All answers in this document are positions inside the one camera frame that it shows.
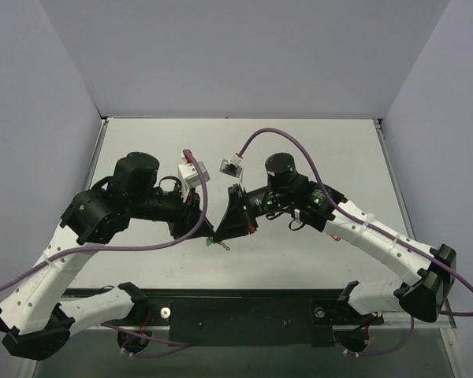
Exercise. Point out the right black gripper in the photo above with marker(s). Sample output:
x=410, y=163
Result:
x=240, y=209

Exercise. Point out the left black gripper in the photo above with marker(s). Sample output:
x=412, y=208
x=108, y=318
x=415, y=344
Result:
x=187, y=215

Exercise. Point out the silver key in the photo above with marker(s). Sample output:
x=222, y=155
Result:
x=223, y=245

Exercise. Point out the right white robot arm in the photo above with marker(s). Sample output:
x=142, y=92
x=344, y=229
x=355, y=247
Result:
x=421, y=286

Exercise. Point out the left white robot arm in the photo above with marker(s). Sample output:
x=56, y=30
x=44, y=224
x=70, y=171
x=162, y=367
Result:
x=35, y=321

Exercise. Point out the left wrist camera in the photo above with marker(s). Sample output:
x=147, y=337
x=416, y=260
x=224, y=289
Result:
x=188, y=175

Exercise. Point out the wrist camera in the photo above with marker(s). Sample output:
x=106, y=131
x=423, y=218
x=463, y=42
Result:
x=188, y=175
x=232, y=167

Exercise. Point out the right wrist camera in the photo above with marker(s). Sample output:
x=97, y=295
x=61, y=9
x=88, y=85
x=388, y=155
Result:
x=232, y=167

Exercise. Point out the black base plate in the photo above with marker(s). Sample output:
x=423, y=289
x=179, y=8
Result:
x=251, y=317

